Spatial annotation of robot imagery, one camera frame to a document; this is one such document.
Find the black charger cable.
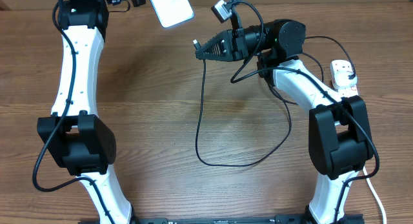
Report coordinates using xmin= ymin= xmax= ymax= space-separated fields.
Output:
xmin=192 ymin=36 xmax=358 ymax=168

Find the blue Galaxy smartphone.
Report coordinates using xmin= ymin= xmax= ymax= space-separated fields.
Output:
xmin=150 ymin=0 xmax=194 ymax=28

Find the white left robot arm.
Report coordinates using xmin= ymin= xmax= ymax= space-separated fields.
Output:
xmin=32 ymin=0 xmax=146 ymax=223

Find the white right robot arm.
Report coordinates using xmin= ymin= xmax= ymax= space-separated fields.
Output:
xmin=194 ymin=19 xmax=378 ymax=223

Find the white charger adapter plug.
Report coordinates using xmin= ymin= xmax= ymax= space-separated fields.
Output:
xmin=332 ymin=71 xmax=358 ymax=90

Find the white power strip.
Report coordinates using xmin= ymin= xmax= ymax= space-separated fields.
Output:
xmin=330 ymin=59 xmax=359 ymax=97

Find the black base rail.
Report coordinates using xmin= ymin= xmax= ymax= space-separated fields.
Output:
xmin=79 ymin=213 xmax=365 ymax=224

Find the white power strip cord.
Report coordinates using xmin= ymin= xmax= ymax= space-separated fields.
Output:
xmin=361 ymin=165 xmax=388 ymax=224

